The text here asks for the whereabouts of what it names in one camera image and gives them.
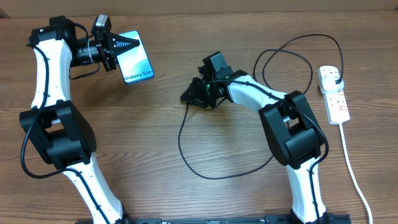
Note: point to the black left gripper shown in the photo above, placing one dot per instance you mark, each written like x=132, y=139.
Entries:
x=111, y=45

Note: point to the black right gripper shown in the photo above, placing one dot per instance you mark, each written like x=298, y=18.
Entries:
x=193, y=93

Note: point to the Samsung Galaxy smartphone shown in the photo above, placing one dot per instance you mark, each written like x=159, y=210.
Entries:
x=134, y=64

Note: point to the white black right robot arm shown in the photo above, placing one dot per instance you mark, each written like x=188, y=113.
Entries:
x=291, y=129

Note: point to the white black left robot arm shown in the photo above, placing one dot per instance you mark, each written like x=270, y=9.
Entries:
x=58, y=139

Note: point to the white charger plug adapter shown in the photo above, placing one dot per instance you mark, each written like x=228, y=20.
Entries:
x=329, y=85

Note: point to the white power strip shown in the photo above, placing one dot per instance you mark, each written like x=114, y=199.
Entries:
x=335, y=103

